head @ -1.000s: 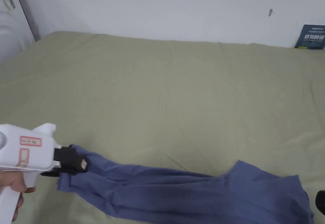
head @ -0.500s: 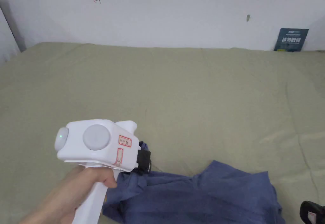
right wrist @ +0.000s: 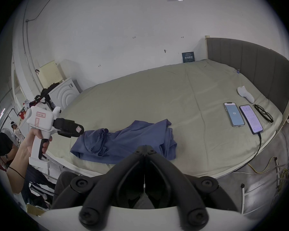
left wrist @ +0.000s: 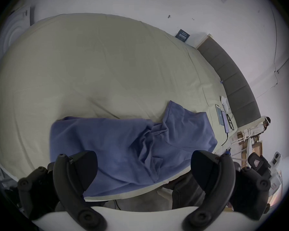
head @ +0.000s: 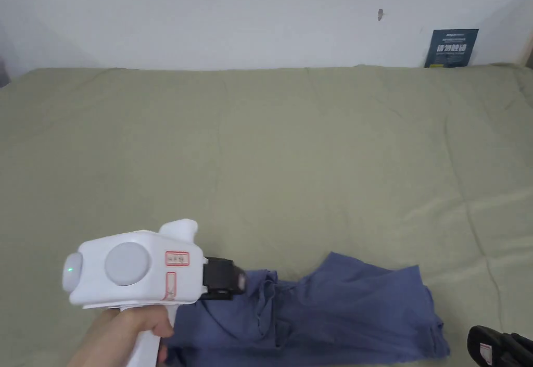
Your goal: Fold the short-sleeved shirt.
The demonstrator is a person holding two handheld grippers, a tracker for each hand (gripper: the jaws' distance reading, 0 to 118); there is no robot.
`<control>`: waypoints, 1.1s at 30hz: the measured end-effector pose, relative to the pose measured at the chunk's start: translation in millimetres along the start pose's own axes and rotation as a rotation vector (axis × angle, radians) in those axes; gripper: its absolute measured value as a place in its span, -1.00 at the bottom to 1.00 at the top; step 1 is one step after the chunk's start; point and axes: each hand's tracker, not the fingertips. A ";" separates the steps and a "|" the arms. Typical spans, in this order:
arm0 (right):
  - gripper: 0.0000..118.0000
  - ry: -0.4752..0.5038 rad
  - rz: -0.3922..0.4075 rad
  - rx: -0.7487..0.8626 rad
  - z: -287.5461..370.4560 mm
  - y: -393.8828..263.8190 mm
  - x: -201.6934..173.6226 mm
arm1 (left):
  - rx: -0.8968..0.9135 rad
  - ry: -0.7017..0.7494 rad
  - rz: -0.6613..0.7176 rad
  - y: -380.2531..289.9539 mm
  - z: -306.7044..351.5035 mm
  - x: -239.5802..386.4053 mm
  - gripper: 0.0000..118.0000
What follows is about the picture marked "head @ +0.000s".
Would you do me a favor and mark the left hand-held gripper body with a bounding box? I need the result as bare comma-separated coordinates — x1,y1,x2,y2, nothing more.
62,219,247,367

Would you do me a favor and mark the dark blue shirt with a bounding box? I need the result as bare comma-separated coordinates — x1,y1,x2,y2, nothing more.
160,251,452,364

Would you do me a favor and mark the person's left hand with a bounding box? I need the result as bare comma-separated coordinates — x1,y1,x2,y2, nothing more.
66,305,175,367

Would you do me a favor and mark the bed with pale green sheet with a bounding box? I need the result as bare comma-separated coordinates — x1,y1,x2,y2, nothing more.
0,64,533,367

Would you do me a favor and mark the dark blue sign card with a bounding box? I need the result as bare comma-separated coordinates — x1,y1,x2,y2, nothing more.
423,29,480,69

